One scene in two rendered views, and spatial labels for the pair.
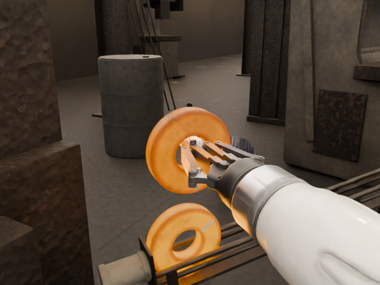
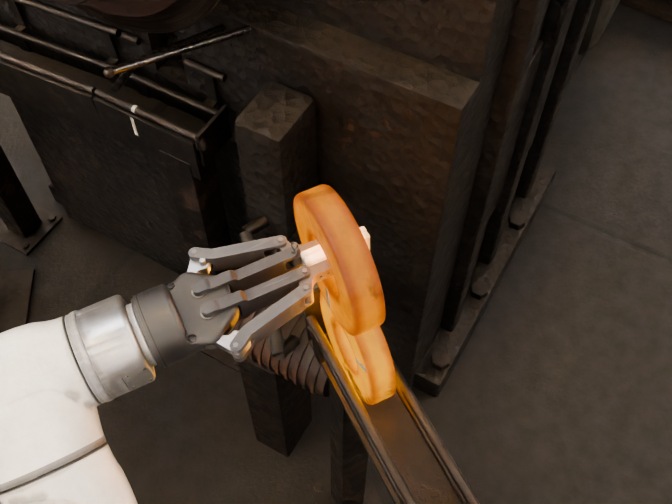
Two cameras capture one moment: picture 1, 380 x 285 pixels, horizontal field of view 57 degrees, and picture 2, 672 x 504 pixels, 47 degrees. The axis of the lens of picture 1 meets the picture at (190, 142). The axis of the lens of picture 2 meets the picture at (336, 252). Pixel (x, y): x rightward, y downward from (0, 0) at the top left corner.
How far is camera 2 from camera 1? 0.86 m
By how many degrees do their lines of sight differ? 75
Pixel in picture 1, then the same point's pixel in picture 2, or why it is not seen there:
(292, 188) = (53, 334)
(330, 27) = not seen: outside the picture
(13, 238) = (256, 129)
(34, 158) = (383, 73)
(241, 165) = (148, 296)
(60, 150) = (422, 94)
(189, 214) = not seen: hidden behind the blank
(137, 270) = not seen: hidden behind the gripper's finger
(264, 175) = (97, 312)
